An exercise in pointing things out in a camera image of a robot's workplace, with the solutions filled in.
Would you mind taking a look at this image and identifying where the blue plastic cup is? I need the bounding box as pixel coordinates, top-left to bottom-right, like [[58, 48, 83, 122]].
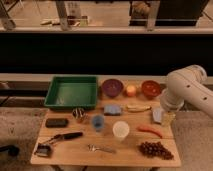
[[91, 115, 104, 132]]

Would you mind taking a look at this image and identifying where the black object on floor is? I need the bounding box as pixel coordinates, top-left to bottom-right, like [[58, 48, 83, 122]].
[[0, 145, 19, 157]]

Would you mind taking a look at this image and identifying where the purple bowl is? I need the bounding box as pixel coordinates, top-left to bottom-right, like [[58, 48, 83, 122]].
[[101, 79, 124, 98]]

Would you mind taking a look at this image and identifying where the metal fork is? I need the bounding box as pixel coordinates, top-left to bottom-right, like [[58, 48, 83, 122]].
[[88, 144, 116, 154]]

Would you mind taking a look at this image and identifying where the red pepper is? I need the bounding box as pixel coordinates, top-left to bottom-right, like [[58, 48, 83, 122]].
[[137, 126, 163, 138]]

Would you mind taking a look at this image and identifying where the bunch of dark grapes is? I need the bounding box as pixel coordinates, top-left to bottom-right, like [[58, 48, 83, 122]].
[[139, 142, 174, 160]]

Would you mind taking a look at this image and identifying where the black rectangular block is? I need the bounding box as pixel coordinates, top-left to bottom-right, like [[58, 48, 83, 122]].
[[45, 118, 68, 128]]

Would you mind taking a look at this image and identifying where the small black metal clip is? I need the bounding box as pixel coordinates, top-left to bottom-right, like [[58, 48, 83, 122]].
[[34, 144, 52, 157]]

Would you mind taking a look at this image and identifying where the white plastic cup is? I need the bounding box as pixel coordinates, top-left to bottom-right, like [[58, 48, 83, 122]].
[[112, 121, 130, 141]]

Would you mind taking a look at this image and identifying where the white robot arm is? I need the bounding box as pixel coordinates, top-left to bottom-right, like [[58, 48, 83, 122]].
[[159, 65, 213, 119]]

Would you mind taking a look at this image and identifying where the green plastic tray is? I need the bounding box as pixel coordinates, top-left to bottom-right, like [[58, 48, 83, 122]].
[[44, 76, 98, 110]]

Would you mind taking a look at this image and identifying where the orange bowl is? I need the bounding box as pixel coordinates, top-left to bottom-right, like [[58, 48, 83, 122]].
[[141, 80, 161, 99]]

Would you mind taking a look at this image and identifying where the banana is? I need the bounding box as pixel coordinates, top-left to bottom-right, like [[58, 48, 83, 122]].
[[126, 105, 151, 113]]

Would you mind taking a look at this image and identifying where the black handled knife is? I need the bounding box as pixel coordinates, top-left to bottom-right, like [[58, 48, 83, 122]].
[[42, 132, 83, 144]]

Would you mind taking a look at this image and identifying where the apple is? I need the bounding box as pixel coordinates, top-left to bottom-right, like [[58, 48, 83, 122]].
[[125, 85, 137, 97]]

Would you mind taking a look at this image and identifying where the grey blue cloth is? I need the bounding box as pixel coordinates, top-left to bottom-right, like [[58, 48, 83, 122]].
[[152, 107, 163, 123]]

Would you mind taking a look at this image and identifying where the blue sponge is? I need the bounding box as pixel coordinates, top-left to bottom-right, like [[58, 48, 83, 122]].
[[104, 105, 122, 116]]

